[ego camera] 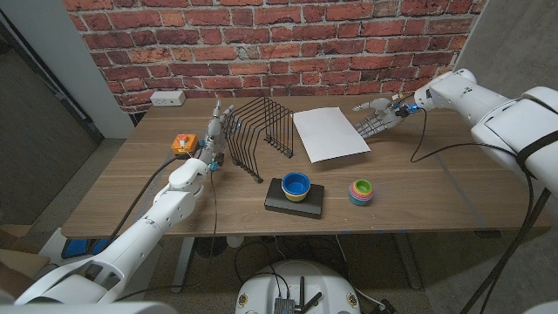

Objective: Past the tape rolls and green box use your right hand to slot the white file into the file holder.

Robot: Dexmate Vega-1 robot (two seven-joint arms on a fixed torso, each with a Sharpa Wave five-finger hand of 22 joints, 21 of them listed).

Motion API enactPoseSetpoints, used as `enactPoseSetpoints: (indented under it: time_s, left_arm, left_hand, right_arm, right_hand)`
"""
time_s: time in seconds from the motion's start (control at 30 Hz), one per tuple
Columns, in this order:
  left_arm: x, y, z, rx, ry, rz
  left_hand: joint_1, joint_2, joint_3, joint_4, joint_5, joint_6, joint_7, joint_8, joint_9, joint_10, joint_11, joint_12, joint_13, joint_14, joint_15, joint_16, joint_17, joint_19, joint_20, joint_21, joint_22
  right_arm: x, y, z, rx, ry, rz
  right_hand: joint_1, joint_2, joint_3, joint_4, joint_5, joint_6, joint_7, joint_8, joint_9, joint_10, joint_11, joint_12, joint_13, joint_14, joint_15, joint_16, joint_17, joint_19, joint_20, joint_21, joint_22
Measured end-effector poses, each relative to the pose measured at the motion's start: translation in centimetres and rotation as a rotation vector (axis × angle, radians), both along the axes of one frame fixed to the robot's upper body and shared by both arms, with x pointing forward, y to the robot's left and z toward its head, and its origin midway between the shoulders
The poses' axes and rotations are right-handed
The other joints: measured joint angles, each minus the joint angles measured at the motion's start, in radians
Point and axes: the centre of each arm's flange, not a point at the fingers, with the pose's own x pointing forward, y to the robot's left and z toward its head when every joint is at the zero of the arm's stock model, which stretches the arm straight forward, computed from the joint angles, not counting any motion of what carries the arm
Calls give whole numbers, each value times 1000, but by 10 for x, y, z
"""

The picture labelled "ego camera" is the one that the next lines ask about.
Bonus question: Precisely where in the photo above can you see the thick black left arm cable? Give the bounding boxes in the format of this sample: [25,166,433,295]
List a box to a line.
[102,152,193,252]

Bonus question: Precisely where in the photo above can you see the brick print backdrop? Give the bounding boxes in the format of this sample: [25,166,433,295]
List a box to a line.
[63,0,488,115]

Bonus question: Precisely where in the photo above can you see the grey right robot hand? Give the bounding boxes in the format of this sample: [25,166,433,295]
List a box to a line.
[352,98,413,140]

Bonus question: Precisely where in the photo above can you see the white file sheet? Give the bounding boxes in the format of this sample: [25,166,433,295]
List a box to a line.
[292,106,371,164]

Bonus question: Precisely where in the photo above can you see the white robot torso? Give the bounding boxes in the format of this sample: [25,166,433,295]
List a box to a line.
[234,260,362,314]

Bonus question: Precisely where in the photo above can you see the blue plastic cup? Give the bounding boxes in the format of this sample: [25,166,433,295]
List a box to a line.
[282,172,311,196]

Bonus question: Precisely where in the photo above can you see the grey table leg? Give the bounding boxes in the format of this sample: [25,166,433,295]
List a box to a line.
[394,233,423,291]

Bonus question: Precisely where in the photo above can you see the small grey computer box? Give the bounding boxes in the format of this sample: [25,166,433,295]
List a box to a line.
[273,297,296,314]

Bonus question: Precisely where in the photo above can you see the white power outlet strip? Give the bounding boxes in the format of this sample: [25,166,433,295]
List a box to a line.
[150,90,187,107]

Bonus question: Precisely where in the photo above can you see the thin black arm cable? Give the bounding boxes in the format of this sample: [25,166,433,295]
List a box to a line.
[115,167,219,303]
[409,106,520,165]

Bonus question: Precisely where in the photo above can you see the white blue floor device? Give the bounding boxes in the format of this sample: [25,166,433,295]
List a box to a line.
[38,227,115,268]

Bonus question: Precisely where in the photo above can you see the brown cardboard box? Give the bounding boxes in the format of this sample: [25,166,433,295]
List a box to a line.
[0,224,51,300]

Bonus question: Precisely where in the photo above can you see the orange emergency stop box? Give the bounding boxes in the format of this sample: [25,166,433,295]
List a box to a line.
[170,133,200,156]

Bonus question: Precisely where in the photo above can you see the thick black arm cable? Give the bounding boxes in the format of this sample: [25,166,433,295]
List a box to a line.
[102,152,193,252]
[459,172,553,314]

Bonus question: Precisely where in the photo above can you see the white table leg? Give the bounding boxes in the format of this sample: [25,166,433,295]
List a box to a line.
[172,236,195,293]

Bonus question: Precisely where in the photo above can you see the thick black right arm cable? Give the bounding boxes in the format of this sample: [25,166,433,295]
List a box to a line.
[459,172,553,314]

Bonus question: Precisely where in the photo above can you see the rainbow stacked cups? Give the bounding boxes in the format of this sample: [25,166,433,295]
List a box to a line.
[348,178,375,207]

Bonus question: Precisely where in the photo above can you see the dark grey flat box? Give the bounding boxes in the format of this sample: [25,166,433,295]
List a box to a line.
[263,177,326,220]

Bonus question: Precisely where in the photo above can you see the black wire file holder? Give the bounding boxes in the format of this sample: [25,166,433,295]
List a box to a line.
[221,96,296,184]

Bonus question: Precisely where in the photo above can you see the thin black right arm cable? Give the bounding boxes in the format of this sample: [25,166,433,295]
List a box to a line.
[409,106,520,165]

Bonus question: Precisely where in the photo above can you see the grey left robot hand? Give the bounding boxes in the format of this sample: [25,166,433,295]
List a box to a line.
[198,99,236,171]

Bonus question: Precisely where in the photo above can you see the yellow plastic cup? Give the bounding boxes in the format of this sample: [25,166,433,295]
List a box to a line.
[282,185,311,202]

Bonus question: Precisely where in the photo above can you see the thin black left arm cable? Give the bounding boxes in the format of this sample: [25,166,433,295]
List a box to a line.
[115,167,219,303]

